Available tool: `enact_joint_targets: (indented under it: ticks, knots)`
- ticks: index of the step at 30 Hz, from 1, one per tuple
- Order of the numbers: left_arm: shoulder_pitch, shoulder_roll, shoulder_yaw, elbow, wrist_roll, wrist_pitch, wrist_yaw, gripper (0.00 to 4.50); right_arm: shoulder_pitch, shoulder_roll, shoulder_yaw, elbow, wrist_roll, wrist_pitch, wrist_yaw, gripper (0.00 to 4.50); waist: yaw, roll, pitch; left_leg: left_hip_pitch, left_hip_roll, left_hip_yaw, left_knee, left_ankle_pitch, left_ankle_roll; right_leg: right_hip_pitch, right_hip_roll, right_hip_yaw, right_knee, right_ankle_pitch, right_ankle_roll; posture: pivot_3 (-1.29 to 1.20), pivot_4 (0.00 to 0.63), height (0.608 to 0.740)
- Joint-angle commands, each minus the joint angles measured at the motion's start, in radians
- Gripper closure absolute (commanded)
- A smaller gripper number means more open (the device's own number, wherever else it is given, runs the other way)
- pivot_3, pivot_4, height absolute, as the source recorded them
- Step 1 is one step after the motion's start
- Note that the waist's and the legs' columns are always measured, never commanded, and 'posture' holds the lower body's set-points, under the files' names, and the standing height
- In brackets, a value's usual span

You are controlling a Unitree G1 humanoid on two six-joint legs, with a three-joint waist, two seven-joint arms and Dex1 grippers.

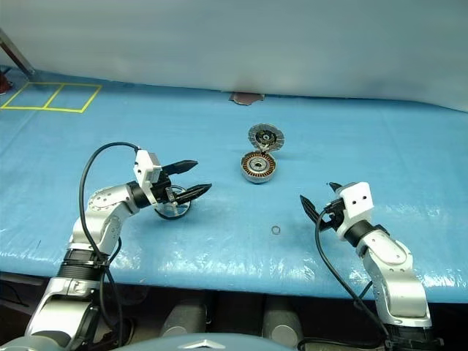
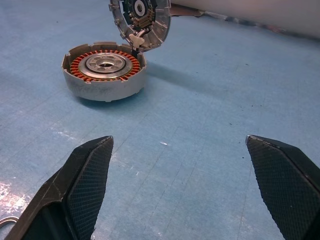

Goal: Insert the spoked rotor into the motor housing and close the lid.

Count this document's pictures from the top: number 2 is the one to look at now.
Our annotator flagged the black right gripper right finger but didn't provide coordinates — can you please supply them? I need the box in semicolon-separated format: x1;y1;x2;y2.
245;134;320;240

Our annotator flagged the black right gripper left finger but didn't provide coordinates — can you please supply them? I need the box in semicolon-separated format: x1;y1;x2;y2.
4;135;115;240

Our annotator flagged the silver ring motor housing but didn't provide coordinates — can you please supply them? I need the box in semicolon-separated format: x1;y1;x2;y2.
0;216;20;229

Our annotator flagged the copper wound stator disc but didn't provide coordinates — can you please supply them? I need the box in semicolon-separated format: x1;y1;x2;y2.
60;41;147;103

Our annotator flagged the dark toothed rotor disc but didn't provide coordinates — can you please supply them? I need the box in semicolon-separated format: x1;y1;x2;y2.
109;0;172;54

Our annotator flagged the blue table cover sheet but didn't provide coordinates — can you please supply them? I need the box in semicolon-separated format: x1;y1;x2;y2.
0;0;320;240

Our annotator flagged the white backdrop sheet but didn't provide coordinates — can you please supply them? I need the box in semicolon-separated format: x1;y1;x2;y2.
169;0;320;38

